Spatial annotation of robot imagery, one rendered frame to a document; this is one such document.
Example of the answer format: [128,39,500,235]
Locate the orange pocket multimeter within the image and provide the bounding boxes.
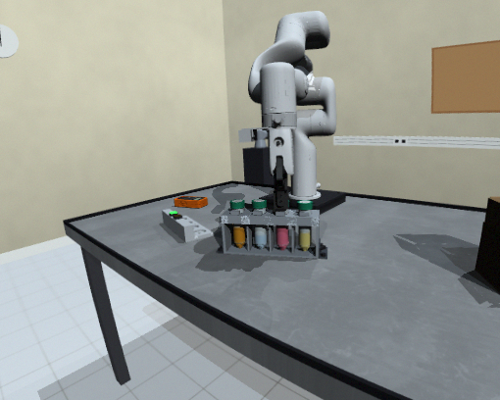
[174,196,208,208]

